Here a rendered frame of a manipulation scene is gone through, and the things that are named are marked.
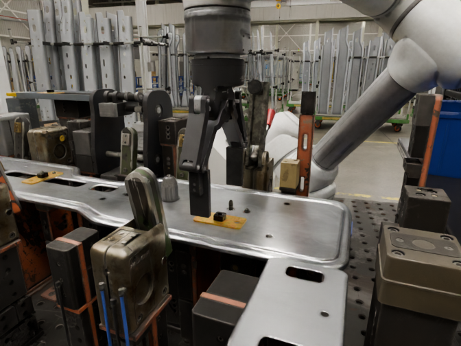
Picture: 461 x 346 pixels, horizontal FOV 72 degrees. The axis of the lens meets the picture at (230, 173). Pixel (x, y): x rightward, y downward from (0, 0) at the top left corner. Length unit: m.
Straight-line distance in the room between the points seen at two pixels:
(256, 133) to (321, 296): 0.39
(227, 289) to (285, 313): 0.09
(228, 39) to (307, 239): 0.30
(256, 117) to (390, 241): 0.39
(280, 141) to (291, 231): 0.72
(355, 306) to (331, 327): 0.52
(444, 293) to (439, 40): 0.58
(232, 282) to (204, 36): 0.31
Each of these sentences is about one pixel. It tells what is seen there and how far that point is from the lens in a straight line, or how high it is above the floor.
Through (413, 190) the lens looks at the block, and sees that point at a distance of 0.51.
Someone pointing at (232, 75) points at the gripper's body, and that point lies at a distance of 0.44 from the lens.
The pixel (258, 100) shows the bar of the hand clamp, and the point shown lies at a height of 1.18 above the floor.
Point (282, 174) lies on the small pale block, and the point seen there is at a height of 1.04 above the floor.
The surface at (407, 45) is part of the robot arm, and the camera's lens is 0.86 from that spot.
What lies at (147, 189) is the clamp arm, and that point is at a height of 1.10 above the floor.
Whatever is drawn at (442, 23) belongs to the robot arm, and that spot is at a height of 1.33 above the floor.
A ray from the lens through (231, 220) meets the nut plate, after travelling 0.52.
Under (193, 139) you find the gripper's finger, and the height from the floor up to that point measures 1.15.
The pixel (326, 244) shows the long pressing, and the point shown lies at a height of 1.00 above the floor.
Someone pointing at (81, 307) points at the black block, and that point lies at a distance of 0.59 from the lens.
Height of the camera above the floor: 1.24
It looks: 18 degrees down
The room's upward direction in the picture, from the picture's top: straight up
